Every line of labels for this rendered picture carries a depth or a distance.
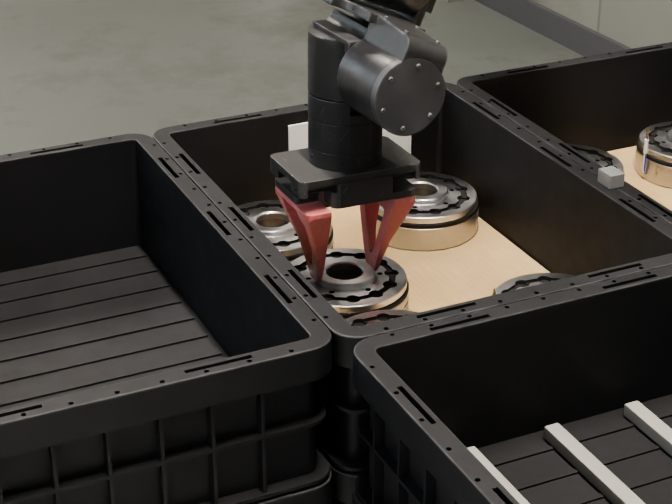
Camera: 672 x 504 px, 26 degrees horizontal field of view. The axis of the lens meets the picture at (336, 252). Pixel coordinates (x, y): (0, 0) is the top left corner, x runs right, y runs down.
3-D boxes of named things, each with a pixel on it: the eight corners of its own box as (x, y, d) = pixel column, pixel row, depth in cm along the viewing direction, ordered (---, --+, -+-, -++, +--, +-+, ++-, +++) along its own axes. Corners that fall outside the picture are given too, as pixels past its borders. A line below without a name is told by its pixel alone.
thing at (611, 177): (596, 181, 117) (597, 167, 116) (611, 178, 117) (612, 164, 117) (609, 190, 115) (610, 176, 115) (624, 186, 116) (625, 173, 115)
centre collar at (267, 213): (234, 221, 126) (234, 214, 126) (284, 208, 128) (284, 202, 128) (261, 243, 122) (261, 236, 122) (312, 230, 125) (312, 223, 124)
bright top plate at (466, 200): (344, 191, 133) (344, 185, 132) (435, 168, 137) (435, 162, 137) (405, 233, 125) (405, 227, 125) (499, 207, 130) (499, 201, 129)
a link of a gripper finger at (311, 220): (390, 285, 115) (393, 176, 111) (307, 302, 112) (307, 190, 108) (353, 251, 121) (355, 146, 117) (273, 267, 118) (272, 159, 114)
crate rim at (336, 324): (148, 155, 128) (146, 129, 127) (447, 102, 139) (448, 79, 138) (342, 374, 95) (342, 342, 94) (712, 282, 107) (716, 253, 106)
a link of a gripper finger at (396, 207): (415, 280, 116) (418, 171, 112) (333, 297, 113) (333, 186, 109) (378, 246, 121) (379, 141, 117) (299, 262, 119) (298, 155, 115)
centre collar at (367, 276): (304, 270, 118) (304, 263, 118) (358, 259, 120) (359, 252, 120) (329, 296, 114) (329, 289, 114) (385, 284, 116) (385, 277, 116)
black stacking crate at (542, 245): (156, 253, 132) (149, 136, 127) (443, 195, 143) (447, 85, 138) (343, 491, 100) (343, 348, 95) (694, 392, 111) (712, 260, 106)
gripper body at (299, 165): (422, 185, 113) (425, 94, 109) (301, 206, 109) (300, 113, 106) (385, 156, 118) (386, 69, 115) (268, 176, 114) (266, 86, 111)
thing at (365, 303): (262, 267, 119) (262, 261, 119) (373, 245, 123) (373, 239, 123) (312, 323, 111) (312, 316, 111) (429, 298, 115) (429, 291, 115)
